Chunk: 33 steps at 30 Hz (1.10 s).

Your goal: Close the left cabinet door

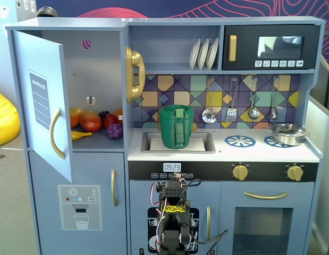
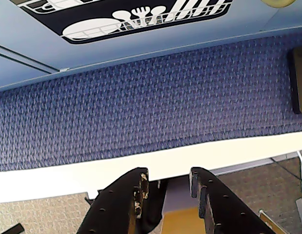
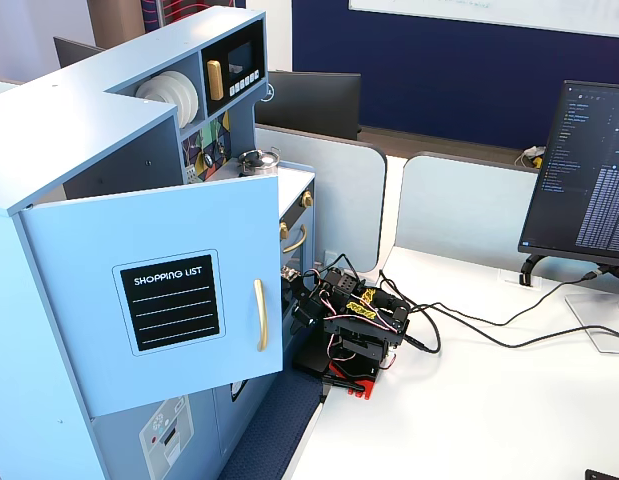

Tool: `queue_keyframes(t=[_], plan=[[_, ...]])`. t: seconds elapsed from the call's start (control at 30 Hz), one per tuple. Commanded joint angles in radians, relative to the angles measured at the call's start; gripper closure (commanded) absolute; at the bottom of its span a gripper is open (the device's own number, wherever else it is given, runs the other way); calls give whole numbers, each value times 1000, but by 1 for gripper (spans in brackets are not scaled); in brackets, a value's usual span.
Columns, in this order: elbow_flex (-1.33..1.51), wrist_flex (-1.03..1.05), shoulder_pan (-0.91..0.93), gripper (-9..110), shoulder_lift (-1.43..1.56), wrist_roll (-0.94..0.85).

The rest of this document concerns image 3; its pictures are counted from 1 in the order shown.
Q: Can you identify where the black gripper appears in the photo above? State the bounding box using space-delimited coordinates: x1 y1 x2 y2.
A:
281 272 336 334

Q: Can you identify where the red robot base clamp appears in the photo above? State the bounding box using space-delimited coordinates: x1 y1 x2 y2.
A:
328 357 379 401

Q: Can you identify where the blue toy oven door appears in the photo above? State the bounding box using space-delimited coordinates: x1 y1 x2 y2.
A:
278 205 316 284

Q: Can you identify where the blue door with dispenser print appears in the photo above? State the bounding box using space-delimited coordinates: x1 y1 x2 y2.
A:
87 392 216 480

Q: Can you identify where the blue shopping list cabinet door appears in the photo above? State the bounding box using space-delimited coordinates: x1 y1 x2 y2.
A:
18 172 285 419

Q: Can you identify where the black toy microwave door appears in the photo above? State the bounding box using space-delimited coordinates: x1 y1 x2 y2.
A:
200 18 267 115

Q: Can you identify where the blue toy kitchen cabinet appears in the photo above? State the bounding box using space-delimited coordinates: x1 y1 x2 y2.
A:
0 5 318 480

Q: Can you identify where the grey desk divider panel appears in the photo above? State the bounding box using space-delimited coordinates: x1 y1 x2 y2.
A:
253 123 389 273
394 151 541 282

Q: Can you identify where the steel toy pot with lid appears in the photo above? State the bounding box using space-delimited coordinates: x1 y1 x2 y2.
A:
237 146 283 177

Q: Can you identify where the black monitor with logo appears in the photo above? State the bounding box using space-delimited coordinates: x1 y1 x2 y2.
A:
255 69 363 142

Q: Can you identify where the white plate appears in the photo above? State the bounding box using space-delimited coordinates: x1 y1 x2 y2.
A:
143 73 190 121
158 69 200 127
134 79 179 107

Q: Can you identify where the yellow and white plug bundle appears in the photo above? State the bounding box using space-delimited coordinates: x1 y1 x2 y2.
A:
513 144 546 170

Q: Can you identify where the silver monitor stand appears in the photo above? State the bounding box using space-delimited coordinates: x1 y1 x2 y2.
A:
564 264 619 356

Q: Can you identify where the computer monitor showing code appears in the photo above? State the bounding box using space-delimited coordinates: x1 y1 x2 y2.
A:
517 79 619 267

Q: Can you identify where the whiteboard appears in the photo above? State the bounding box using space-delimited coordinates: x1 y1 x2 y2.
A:
347 0 619 40

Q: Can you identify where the gold cabinet door handle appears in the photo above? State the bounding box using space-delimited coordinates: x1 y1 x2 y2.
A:
252 278 270 353

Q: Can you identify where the gold oven door handle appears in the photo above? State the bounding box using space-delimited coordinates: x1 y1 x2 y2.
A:
282 224 309 256

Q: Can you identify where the black looped cable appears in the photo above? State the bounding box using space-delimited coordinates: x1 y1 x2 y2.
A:
377 269 443 355

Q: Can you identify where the long black cable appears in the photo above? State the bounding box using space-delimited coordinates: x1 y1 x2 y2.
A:
378 268 619 351

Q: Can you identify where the gold microwave door handle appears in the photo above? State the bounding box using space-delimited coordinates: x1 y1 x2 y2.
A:
206 59 225 102

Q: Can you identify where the black monitor mount bracket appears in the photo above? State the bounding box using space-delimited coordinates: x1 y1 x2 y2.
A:
518 253 549 287

